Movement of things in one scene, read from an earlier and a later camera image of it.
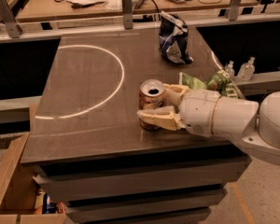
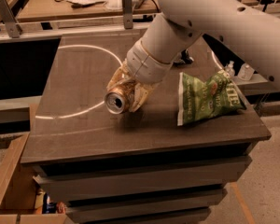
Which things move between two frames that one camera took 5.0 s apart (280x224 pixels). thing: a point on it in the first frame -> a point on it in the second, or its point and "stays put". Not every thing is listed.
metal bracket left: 13,27 stays put
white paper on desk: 86,0 stays put
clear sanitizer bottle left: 230,69 stays put
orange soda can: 151,95 -> 118,100
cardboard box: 13,190 stays put
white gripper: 198,110 -> 145,66
